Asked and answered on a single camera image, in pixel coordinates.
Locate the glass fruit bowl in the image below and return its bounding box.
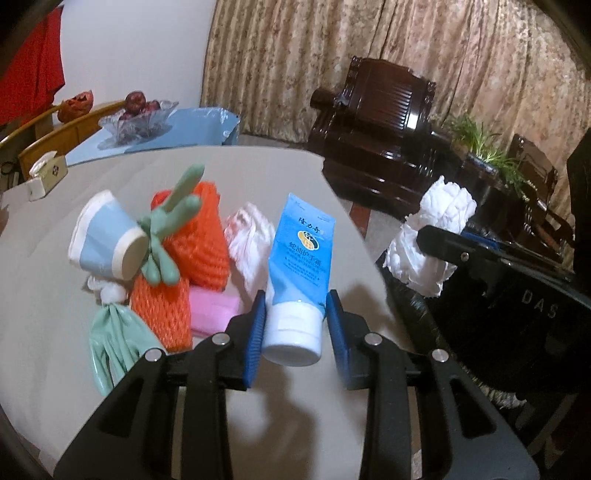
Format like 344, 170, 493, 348
98, 99, 180, 145

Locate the white tissue box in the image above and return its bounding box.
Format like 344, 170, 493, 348
25, 152, 69, 201

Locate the light wooden chair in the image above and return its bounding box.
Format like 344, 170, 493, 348
0, 105, 61, 151
18, 100, 125, 175

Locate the blue hand cream tube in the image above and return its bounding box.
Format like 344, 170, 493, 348
262, 193, 335, 367

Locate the orange foam fruit net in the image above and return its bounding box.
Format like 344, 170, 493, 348
152, 182, 230, 291
129, 274, 194, 352

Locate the beige patterned curtain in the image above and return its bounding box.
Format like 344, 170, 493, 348
199, 0, 591, 241

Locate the blue plastic sheet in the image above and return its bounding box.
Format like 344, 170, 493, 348
65, 107, 241, 167

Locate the small white tissue scrap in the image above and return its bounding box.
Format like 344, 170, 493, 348
84, 274, 126, 305

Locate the dark wooden chair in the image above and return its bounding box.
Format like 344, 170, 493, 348
508, 134, 575, 264

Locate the green rubber glove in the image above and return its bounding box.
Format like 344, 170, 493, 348
89, 302, 162, 398
137, 164, 206, 285

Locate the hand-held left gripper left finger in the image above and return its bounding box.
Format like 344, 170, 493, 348
54, 290, 267, 480

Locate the white and pink crumpled bag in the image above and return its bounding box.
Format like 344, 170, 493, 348
224, 202, 276, 301

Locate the dark wooden side table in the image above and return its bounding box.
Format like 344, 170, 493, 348
431, 129, 532, 232

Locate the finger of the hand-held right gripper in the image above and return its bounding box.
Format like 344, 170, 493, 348
417, 224, 504, 265
463, 231, 573, 273

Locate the dark wooden armchair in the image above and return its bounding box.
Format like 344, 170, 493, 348
307, 55, 462, 217

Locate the blue and white paper cup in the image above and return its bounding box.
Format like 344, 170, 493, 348
68, 189, 148, 281

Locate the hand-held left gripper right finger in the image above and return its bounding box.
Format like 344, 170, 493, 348
325, 290, 541, 480

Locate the white tissue wad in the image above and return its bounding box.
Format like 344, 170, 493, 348
387, 175, 477, 298

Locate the red hanging cloth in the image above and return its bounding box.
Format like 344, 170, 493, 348
0, 7, 65, 125

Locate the pink face mask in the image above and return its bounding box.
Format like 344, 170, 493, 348
189, 286, 243, 337

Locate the green potted plant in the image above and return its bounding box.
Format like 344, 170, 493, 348
445, 113, 527, 195

